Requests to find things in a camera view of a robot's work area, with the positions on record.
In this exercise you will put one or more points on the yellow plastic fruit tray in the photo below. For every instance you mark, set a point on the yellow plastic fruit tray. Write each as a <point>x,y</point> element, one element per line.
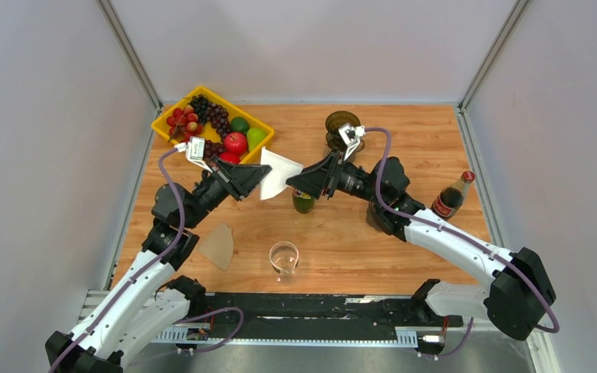
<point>161,128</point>

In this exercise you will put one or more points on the cola glass bottle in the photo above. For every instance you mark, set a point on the cola glass bottle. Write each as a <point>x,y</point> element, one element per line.
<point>451,198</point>

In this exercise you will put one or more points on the green Perrier glass bottle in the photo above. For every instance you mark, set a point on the green Perrier glass bottle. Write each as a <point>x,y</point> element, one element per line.
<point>303,203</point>

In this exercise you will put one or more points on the red lychee fruit cluster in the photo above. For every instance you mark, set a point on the red lychee fruit cluster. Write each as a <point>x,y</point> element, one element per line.
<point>184,123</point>

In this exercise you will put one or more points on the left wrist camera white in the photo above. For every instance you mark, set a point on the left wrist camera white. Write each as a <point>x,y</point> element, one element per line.
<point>194,152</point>

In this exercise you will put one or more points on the white paper coffee filter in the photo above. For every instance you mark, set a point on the white paper coffee filter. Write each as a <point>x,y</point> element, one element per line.
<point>281,169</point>

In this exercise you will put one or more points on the green pear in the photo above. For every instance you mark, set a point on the green pear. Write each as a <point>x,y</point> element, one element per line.
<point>254,137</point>

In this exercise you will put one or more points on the red apple with stem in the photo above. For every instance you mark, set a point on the red apple with stem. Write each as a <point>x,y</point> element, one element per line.
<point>236,143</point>

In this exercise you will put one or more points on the brown paper coffee filter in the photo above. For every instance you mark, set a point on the brown paper coffee filter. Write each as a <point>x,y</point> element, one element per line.
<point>218,246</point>

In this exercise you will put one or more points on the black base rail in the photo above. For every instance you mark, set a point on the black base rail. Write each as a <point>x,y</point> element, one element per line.
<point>315,317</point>

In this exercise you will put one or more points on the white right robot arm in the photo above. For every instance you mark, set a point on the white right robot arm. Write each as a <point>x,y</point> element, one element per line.
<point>513,290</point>

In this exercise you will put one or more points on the dark purple grape bunch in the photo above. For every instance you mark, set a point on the dark purple grape bunch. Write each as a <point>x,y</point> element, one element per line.
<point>212,148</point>

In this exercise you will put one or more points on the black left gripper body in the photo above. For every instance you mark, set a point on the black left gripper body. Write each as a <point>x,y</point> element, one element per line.
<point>211,193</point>

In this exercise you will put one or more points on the clear glass beaker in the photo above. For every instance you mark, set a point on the clear glass beaker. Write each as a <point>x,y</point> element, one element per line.
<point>284,259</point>

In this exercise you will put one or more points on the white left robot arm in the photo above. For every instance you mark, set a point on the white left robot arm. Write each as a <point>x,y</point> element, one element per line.
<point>149,299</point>

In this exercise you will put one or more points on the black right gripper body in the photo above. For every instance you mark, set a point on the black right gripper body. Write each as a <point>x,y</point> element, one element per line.
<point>353,182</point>

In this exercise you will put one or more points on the green lime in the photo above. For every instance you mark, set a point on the green lime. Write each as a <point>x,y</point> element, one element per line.
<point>240,125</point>

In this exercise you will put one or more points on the red apple near corner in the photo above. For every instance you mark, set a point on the red apple near corner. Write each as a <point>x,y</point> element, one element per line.
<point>229,157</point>

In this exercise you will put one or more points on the dark olive coffee dripper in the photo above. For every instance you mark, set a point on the dark olive coffee dripper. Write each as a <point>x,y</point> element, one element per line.
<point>336,139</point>

